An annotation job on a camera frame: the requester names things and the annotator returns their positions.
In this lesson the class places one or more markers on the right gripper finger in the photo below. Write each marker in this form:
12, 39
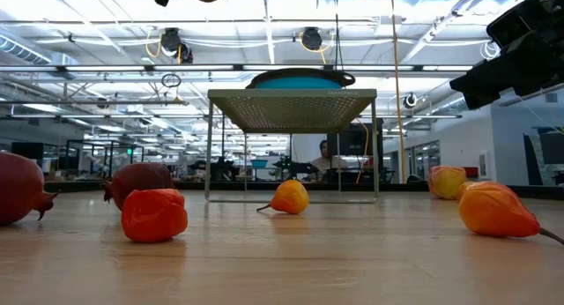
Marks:
493, 76

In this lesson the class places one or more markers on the yellow-red apple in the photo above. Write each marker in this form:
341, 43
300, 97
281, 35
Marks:
446, 181

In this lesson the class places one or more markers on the small orange toy fruit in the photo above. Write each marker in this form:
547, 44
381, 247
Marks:
462, 190

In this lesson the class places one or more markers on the teal collapsible bowl grey rim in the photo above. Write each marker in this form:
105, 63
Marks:
299, 82

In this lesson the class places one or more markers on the dark red toy pomegranate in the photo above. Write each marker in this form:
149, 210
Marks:
17, 186
141, 177

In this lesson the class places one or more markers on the red-orange bell pepper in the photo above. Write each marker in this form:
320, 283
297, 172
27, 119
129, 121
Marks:
154, 217

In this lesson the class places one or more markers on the red box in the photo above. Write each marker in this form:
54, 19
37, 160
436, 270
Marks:
471, 172

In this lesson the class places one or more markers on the orange toy pear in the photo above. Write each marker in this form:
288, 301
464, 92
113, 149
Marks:
498, 210

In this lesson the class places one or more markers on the black computer monitor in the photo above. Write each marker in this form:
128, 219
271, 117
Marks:
352, 142
27, 150

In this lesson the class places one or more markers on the pale green perforated metal shelf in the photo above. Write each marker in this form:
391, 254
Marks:
291, 111

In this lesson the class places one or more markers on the person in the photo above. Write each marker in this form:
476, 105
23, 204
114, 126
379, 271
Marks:
325, 157

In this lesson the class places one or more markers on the small teal bin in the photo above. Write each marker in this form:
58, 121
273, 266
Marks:
259, 163

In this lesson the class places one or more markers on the small black desk robot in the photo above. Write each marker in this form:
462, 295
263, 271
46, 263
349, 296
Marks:
295, 167

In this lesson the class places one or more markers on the small yellow-orange toy pear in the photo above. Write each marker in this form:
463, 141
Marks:
291, 197

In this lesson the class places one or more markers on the dark wall panel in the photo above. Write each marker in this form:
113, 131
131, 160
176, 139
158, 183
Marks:
551, 151

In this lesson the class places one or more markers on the black metal table frame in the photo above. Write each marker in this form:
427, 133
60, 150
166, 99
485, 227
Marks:
396, 187

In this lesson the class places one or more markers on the black frame work cell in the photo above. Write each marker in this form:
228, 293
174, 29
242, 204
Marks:
110, 142

